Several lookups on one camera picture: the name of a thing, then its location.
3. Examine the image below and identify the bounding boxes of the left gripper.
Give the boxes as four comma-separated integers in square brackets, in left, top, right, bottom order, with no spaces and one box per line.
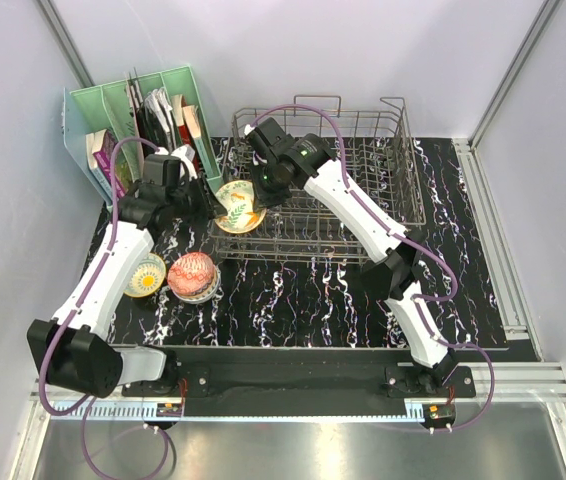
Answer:
[168,171,228,226]

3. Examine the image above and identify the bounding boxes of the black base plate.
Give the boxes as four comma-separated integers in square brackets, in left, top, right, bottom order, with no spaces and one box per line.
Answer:
[123,346,476,421]

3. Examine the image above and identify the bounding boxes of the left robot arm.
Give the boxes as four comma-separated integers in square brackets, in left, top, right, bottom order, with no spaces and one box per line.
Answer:
[27,146,220,398]

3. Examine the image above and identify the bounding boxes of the blue zigzag pattern bowl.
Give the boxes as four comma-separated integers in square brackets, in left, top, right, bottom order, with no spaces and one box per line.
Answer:
[167,252,216,297]

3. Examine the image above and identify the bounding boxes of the pink folder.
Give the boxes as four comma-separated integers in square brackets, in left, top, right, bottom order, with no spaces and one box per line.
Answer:
[126,74,146,138]

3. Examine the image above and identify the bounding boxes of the plain white bowl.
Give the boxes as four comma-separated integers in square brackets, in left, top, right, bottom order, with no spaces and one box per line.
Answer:
[175,288,218,305]

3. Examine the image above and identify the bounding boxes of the grey wire dish rack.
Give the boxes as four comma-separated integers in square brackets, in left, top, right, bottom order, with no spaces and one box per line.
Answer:
[210,95,426,264]

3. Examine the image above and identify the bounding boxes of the green file organizer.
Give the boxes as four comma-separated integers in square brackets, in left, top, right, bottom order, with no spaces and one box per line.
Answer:
[62,66,223,206]

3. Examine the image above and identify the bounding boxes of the white papers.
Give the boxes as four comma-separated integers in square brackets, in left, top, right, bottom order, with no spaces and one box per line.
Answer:
[143,87,172,132]

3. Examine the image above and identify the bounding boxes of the yellow checked bowl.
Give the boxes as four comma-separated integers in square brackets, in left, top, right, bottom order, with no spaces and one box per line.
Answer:
[124,253,167,298]

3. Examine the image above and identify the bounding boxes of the red book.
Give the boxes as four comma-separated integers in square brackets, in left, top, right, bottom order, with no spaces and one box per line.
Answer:
[171,94,201,148]

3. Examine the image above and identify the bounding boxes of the green floral bowl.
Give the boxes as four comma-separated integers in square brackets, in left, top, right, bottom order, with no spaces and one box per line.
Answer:
[215,180,267,235]

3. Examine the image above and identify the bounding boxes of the white bowl black stripes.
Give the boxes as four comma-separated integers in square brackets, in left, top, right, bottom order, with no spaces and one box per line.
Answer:
[195,271,221,295]

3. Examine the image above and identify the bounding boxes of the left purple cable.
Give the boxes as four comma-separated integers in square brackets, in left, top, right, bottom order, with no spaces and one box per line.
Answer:
[36,137,177,479]

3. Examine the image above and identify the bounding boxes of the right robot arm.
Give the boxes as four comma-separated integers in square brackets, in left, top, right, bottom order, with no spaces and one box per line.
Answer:
[244,118,458,397]

